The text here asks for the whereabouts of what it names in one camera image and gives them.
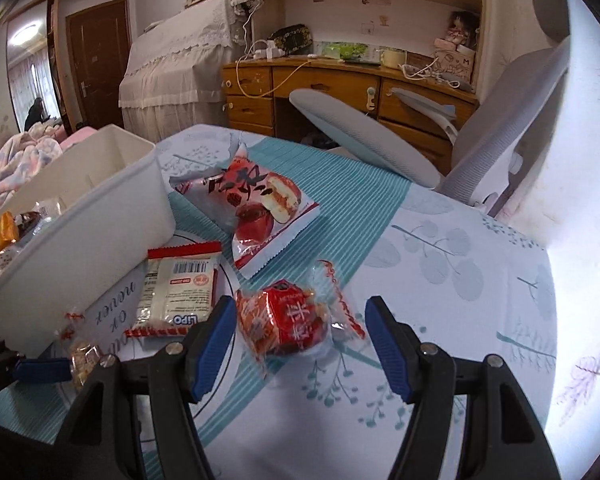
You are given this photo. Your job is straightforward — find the orange snack packet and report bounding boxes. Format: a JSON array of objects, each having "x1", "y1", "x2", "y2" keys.
[{"x1": 0, "y1": 211, "x2": 22, "y2": 262}]

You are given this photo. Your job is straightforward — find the wall mirror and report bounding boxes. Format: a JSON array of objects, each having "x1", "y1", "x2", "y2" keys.
[{"x1": 4, "y1": 0, "x2": 74, "y2": 134}]

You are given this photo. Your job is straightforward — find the black embroidered bag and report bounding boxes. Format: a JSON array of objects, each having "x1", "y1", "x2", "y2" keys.
[{"x1": 269, "y1": 23, "x2": 315, "y2": 56}]

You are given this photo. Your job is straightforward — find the doll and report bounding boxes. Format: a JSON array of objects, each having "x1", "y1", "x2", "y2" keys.
[{"x1": 442, "y1": 9, "x2": 481, "y2": 47}]

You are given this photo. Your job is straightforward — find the grey office chair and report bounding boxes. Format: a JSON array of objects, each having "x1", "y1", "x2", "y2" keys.
[{"x1": 288, "y1": 35, "x2": 574, "y2": 207}]

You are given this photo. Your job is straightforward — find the brown wooden door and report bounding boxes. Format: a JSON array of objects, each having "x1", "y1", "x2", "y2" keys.
[{"x1": 65, "y1": 0, "x2": 134, "y2": 132}]

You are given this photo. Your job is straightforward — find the dark brown snack packet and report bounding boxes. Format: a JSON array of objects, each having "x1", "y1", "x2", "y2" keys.
[{"x1": 17, "y1": 209, "x2": 44, "y2": 237}]

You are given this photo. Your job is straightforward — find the white cable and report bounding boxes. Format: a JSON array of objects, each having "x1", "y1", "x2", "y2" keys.
[{"x1": 399, "y1": 57, "x2": 462, "y2": 87}]

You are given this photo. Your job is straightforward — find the green packet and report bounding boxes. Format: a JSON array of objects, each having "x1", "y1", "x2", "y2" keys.
[{"x1": 324, "y1": 41, "x2": 369, "y2": 60}]

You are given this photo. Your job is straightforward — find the wooden bookshelf hutch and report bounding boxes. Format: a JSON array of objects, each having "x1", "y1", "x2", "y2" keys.
[{"x1": 252, "y1": 0, "x2": 487, "y2": 92}]

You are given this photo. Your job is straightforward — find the leaf print tablecloth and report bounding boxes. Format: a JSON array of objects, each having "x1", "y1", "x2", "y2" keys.
[{"x1": 0, "y1": 122, "x2": 562, "y2": 480}]

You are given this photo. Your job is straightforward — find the white plastic bin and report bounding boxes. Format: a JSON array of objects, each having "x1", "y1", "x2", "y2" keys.
[{"x1": 0, "y1": 123, "x2": 177, "y2": 359}]

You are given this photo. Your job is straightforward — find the red round cake packet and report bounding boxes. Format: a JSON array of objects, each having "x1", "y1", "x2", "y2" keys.
[{"x1": 234, "y1": 259, "x2": 369, "y2": 377}]

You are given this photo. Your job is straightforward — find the large red pastry packet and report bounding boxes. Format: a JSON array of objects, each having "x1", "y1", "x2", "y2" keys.
[{"x1": 169, "y1": 142, "x2": 321, "y2": 281}]

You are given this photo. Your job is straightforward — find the white red-edged snack packet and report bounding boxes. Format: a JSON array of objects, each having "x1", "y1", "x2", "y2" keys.
[{"x1": 124, "y1": 240, "x2": 224, "y2": 339}]

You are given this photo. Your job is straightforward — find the doodled cardboard box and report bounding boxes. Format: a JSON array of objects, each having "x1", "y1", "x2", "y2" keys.
[{"x1": 433, "y1": 47, "x2": 476, "y2": 84}]

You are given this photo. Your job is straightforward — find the lace-covered piano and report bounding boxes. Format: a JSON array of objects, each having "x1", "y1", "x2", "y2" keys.
[{"x1": 118, "y1": 0, "x2": 262, "y2": 144}]

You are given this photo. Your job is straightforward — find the small clear nut packet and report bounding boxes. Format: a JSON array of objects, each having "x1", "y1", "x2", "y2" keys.
[{"x1": 61, "y1": 309, "x2": 104, "y2": 389}]

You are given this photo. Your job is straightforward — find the yellow cable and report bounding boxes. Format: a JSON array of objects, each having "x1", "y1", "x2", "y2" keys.
[{"x1": 236, "y1": 57, "x2": 312, "y2": 99}]

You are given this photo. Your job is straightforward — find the wooden desk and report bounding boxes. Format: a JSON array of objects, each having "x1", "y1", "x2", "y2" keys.
[{"x1": 222, "y1": 57, "x2": 481, "y2": 177}]

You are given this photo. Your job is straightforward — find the pink blanket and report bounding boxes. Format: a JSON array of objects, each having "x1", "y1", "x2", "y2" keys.
[{"x1": 0, "y1": 126, "x2": 99, "y2": 227}]

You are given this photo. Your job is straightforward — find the white power strip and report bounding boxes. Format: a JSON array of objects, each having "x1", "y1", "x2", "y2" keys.
[{"x1": 252, "y1": 39, "x2": 281, "y2": 59}]

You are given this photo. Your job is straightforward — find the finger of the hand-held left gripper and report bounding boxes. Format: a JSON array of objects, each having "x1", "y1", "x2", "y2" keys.
[{"x1": 0, "y1": 337, "x2": 73, "y2": 402}]

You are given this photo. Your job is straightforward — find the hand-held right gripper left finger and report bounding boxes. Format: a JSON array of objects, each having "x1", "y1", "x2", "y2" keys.
[{"x1": 55, "y1": 295, "x2": 239, "y2": 480}]

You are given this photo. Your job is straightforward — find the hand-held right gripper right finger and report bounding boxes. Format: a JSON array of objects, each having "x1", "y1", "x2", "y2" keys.
[{"x1": 364, "y1": 295, "x2": 549, "y2": 480}]

